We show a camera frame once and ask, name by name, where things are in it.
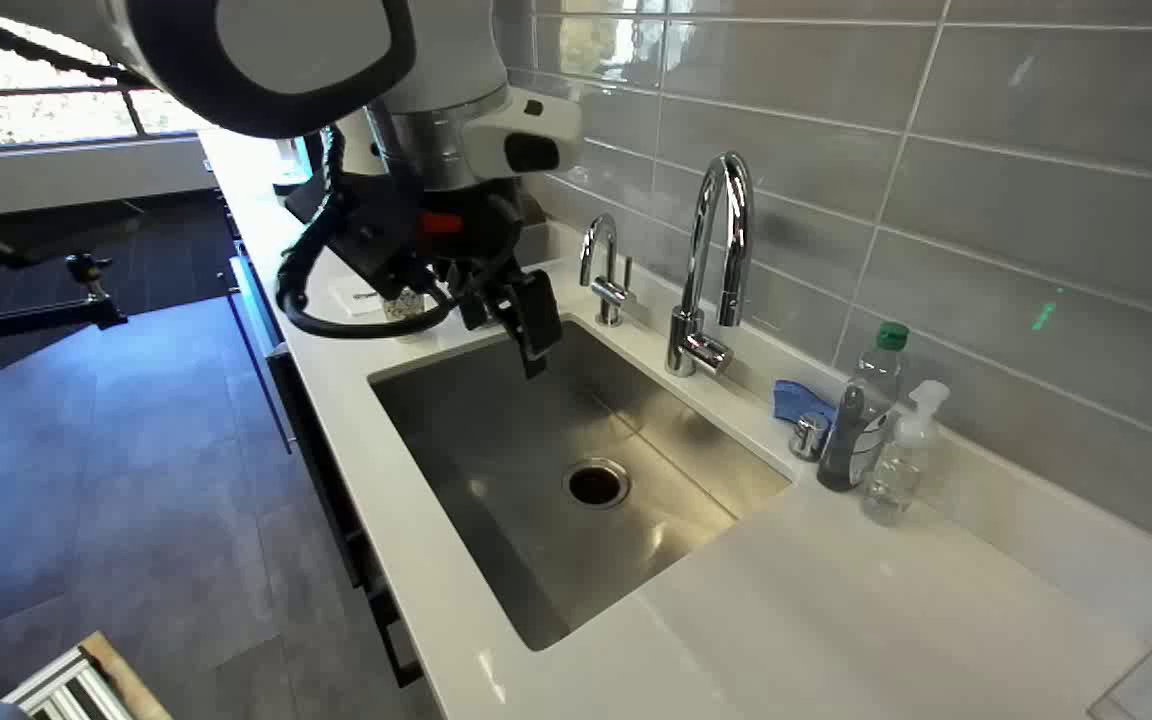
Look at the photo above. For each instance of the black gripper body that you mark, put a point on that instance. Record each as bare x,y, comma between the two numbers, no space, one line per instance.
436,234

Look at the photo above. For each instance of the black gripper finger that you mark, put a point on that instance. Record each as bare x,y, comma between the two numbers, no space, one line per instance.
505,319
541,319

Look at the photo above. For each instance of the small chrome faucet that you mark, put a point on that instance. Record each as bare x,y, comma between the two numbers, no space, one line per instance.
606,301

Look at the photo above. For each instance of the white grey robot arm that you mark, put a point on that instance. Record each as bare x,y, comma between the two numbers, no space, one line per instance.
457,82

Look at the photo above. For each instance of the tall chrome faucet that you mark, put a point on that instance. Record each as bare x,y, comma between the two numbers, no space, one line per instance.
692,349

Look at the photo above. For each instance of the stainless steel sink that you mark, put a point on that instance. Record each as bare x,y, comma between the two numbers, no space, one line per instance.
497,467

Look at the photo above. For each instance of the round sink drain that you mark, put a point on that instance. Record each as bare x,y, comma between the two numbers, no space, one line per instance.
596,482

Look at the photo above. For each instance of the dark cabinet drawers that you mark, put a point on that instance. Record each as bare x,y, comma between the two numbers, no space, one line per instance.
321,482

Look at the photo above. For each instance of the blue sponge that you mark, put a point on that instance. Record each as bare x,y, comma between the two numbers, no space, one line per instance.
798,400

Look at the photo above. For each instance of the small chrome round knob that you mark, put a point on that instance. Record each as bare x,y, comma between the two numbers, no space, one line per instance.
811,439

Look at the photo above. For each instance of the dark soap dispenser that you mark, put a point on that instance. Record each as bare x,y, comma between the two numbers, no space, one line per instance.
842,453

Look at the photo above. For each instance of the clear bottle green cap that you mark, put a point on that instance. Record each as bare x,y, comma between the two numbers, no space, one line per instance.
887,360

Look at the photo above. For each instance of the clear spray bottle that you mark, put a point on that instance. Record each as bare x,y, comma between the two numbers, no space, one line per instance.
899,482

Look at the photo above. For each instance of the window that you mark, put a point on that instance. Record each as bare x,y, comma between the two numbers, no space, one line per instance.
28,101

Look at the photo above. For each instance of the wooden slatted crate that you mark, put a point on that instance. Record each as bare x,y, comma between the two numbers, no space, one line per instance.
96,680

